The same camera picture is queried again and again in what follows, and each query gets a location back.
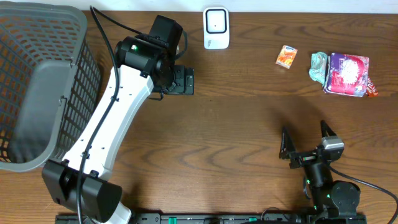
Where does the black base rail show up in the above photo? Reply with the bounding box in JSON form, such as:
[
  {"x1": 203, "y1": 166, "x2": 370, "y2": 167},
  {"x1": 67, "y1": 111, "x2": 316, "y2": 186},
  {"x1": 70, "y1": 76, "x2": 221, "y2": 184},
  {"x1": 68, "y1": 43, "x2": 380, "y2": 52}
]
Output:
[{"x1": 55, "y1": 213, "x2": 367, "y2": 224}]

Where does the grey plastic mesh basket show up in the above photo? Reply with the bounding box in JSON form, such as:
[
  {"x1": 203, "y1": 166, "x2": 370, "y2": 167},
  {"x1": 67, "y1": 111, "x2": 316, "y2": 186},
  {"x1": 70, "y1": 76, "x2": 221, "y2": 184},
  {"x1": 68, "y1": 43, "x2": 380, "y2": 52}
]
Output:
[{"x1": 1, "y1": 1, "x2": 101, "y2": 172}]

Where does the red orange snack bar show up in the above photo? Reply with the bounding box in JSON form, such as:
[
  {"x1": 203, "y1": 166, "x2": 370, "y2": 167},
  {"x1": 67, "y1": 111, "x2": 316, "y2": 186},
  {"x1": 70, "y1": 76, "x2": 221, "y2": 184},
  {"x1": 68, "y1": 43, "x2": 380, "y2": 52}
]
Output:
[{"x1": 366, "y1": 77, "x2": 379, "y2": 97}]

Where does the white barcode scanner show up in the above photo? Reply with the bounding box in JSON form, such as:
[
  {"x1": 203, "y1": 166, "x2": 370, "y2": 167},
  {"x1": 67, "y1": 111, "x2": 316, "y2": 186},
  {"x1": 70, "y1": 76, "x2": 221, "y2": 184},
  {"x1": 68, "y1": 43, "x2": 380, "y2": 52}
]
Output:
[{"x1": 203, "y1": 7, "x2": 230, "y2": 50}]

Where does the mint green snack packet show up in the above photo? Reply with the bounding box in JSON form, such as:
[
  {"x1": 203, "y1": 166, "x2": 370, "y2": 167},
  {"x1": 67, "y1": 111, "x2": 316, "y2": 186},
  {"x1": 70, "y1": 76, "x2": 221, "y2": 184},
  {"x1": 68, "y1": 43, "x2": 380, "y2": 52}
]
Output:
[{"x1": 308, "y1": 52, "x2": 328, "y2": 85}]

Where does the small orange snack box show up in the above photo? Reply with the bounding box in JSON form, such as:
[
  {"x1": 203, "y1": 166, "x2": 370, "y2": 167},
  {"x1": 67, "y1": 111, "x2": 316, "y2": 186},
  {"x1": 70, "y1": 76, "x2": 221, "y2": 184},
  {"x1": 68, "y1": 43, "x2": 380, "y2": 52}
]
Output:
[{"x1": 275, "y1": 45, "x2": 298, "y2": 69}]

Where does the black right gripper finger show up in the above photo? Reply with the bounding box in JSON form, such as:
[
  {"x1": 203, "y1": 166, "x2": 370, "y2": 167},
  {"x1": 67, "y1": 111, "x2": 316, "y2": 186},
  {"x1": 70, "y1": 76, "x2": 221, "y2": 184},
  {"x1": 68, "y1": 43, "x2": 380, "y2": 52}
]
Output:
[
  {"x1": 279, "y1": 127, "x2": 296, "y2": 159},
  {"x1": 320, "y1": 120, "x2": 336, "y2": 138}
]

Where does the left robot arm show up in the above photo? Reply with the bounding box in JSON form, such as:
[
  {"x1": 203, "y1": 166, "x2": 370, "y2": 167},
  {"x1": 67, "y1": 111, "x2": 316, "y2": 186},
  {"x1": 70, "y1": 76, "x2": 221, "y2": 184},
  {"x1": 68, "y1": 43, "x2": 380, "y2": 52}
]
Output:
[{"x1": 42, "y1": 16, "x2": 194, "y2": 223}]

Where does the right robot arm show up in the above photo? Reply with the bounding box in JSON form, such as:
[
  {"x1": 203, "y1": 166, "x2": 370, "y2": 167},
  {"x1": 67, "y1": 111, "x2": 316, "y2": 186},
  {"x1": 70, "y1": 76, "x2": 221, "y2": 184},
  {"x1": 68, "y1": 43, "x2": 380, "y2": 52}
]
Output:
[{"x1": 279, "y1": 121, "x2": 366, "y2": 223}]

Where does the purple red snack bag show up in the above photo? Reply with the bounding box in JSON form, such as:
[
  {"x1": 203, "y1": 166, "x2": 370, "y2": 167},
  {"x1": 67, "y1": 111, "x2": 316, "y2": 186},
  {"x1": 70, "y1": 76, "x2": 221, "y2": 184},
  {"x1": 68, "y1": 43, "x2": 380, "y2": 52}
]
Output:
[{"x1": 323, "y1": 53, "x2": 369, "y2": 97}]

